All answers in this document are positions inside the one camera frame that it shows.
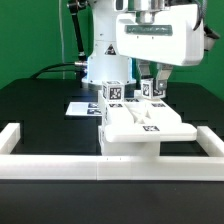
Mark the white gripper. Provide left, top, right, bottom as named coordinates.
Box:
left=116, top=4, right=204, bottom=97

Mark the tagged white cube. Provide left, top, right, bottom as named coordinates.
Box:
left=102, top=81, right=124, bottom=102
left=141, top=78, right=165, bottom=100

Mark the white chair back frame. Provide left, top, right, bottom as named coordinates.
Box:
left=98, top=91, right=197, bottom=143

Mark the white chair seat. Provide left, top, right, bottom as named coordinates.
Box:
left=98, top=126, right=160, bottom=156

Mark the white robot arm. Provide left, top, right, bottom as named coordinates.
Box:
left=83, top=0, right=204, bottom=97

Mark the white tag sheet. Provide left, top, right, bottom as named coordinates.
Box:
left=66, top=102, right=101, bottom=116

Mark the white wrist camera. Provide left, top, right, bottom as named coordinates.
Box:
left=204, top=25, right=220, bottom=51

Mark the black cable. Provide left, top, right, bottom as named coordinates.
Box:
left=29, top=61, right=88, bottom=80

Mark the white right fence rail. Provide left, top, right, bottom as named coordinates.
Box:
left=197, top=126, right=224, bottom=158

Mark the white fence rail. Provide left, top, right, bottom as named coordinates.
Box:
left=0, top=123, right=21, bottom=155
left=197, top=126, right=224, bottom=158
left=0, top=155, right=224, bottom=181

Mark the black camera stand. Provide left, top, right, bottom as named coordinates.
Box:
left=67, top=0, right=89, bottom=61

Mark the white left fence rail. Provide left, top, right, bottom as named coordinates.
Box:
left=0, top=123, right=21, bottom=155

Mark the white front fence rail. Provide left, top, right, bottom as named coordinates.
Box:
left=0, top=155, right=224, bottom=181

